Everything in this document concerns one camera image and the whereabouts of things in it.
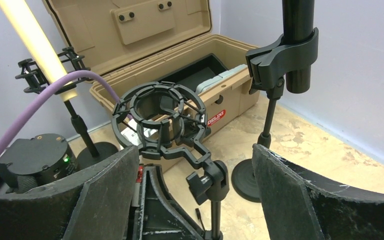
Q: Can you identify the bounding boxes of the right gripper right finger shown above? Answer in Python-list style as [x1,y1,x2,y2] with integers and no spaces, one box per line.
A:
[251,144,384,240]

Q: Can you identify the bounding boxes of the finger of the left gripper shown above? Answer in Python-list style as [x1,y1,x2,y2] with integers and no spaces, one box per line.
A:
[127,164,205,240]

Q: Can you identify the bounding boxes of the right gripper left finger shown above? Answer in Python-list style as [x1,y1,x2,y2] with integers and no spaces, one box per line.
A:
[0,146,139,240]

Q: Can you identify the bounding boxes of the tripod shock mount stand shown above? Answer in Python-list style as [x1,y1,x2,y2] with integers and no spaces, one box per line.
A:
[111,81,230,240]

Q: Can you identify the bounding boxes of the black mic stand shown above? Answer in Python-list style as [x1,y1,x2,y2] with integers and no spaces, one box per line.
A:
[230,27,320,204]
[15,46,119,170]

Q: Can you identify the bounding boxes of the beige handheld microphone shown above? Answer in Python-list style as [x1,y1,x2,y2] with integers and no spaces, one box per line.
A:
[0,0,67,84]

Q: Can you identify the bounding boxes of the black dynamic microphone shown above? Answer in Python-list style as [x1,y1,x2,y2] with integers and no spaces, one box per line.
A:
[282,0,315,94]

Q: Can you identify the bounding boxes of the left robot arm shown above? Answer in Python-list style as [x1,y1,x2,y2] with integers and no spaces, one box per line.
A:
[0,134,204,240]

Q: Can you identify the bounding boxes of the grey tool case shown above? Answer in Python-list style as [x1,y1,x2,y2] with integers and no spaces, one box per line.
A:
[195,64,248,95]

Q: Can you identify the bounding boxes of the black tray in case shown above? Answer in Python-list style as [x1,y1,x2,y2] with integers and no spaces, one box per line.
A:
[155,53,228,91]

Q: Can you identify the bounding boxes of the tan hard case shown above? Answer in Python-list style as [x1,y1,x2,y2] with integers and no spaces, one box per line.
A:
[42,0,262,173]

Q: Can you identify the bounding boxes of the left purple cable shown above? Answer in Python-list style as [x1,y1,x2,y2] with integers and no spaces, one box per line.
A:
[0,69,123,181]

